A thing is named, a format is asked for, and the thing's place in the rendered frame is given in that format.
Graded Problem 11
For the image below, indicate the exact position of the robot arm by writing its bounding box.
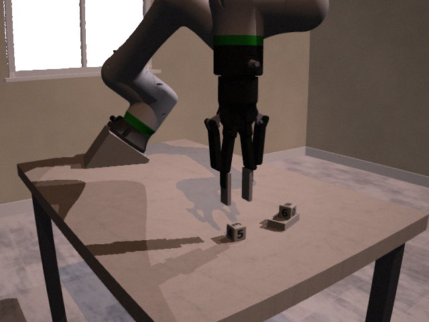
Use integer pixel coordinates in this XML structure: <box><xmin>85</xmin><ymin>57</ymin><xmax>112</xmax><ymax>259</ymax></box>
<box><xmin>101</xmin><ymin>0</ymin><xmax>329</xmax><ymax>153</ymax></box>

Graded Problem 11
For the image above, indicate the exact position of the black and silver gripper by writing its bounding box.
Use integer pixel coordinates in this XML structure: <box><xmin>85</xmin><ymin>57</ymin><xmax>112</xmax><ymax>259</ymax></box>
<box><xmin>204</xmin><ymin>76</ymin><xmax>269</xmax><ymax>206</ymax></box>

